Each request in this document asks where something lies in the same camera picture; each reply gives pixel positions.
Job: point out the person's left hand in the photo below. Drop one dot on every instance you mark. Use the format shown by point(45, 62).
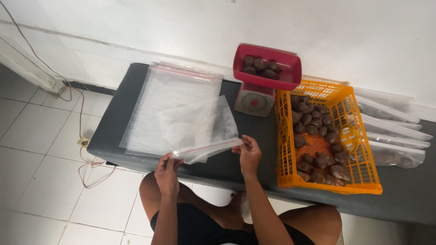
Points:
point(167, 178)

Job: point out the person's right hand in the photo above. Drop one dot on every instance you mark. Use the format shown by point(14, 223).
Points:
point(250, 158)

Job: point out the single clear zip bag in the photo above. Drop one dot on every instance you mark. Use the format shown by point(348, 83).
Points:
point(204, 149)

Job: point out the orange plastic basket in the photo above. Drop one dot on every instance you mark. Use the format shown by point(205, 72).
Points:
point(286, 170)

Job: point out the person's left leg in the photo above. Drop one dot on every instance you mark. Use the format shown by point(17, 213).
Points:
point(204, 207)

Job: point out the person's leg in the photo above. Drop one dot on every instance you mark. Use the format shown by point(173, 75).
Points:
point(204, 207)
point(316, 223)

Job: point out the person's black shorts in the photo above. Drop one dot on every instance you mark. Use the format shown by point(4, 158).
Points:
point(197, 226)

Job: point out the white kitchen scale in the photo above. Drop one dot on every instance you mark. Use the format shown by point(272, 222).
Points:
point(253, 101)

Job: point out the heap of brown lumps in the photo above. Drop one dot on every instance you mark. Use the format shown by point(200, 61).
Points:
point(315, 120)

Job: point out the stack of empty zip bags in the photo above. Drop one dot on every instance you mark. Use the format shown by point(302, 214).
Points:
point(163, 102)

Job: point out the brown wrapped lump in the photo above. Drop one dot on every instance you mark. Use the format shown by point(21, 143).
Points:
point(249, 70)
point(259, 64)
point(248, 61)
point(274, 66)
point(270, 74)

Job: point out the beige power socket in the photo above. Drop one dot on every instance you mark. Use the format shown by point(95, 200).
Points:
point(83, 141)

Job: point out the person's right leg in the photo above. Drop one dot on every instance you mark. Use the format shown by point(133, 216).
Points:
point(316, 223)

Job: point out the red plastic scale tray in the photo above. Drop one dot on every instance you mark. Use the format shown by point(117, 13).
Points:
point(289, 73)

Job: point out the row of filled clear bags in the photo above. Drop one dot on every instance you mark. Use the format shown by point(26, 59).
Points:
point(391, 132)

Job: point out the white door frame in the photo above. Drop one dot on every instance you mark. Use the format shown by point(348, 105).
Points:
point(27, 69)

